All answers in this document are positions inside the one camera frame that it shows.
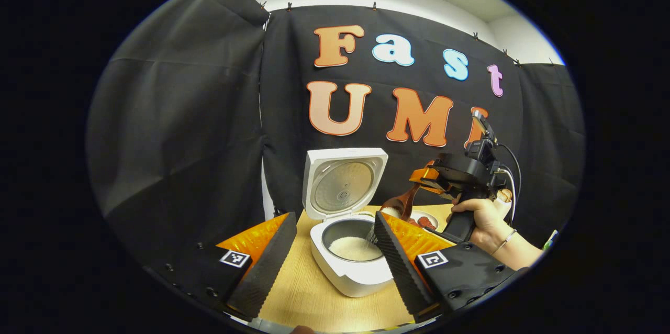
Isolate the white rice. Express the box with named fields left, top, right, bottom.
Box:
left=329, top=221, right=385, bottom=262

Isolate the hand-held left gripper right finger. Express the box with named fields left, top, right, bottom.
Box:
left=374, top=211, right=529, bottom=323

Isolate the brown wooden spoon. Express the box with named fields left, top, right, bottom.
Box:
left=379, top=181, right=422, bottom=221

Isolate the thin silver bracelet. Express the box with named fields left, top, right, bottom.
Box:
left=491, top=228, right=518, bottom=257

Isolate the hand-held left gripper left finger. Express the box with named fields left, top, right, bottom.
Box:
left=141, top=212, right=298, bottom=321

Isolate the white rice cooker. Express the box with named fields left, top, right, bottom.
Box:
left=302, top=148, right=394, bottom=298

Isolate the black backdrop cloth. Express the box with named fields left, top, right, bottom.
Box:
left=86, top=0, right=586, bottom=272

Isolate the white round plate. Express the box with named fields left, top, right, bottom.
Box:
left=408, top=210, right=439, bottom=231

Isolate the black cable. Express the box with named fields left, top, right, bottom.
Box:
left=495, top=143, right=523, bottom=225

